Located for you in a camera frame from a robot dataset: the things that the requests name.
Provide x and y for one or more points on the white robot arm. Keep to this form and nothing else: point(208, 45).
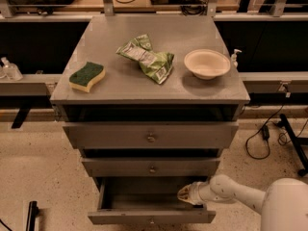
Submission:
point(283, 206)

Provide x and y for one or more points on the grey drawer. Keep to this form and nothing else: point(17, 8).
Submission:
point(147, 200)
point(155, 135)
point(123, 167)

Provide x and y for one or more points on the grey bottom drawer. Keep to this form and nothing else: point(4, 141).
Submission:
point(147, 200)

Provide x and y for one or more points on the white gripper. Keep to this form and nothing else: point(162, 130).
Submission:
point(200, 192)

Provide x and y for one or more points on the white pump bottle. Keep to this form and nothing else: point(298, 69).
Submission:
point(234, 57)

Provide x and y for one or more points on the white bowl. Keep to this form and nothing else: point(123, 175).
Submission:
point(207, 64)

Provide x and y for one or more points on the clear sanitizer bottle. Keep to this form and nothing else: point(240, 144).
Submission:
point(12, 71)

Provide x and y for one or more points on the green yellow sponge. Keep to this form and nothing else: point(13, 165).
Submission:
point(87, 76)

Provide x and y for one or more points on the grey drawer cabinet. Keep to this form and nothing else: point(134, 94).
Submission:
point(125, 94)

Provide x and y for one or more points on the black floor bar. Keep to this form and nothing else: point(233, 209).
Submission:
point(33, 211)

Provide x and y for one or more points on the grey top drawer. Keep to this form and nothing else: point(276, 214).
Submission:
point(155, 135)

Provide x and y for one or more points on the black stand leg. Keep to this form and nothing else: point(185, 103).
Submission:
point(297, 142)

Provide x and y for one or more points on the grey middle drawer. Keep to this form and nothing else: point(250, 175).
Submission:
point(123, 167)

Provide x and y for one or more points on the green crumpled chip bag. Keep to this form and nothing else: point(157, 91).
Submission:
point(155, 65)

